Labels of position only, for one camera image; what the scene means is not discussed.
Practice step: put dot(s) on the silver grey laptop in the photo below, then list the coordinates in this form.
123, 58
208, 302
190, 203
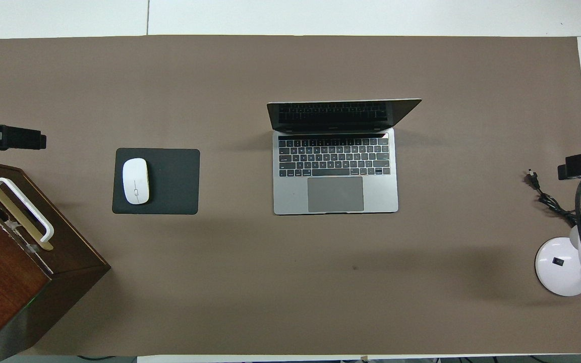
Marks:
336, 194

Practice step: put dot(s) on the white desk lamp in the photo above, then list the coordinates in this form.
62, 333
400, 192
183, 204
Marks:
555, 262

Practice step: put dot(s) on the white computer mouse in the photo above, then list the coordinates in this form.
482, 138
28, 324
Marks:
135, 181

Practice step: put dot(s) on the black mouse pad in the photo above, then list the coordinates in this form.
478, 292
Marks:
174, 181

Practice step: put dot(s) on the brown table mat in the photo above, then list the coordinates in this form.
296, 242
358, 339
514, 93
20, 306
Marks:
270, 292

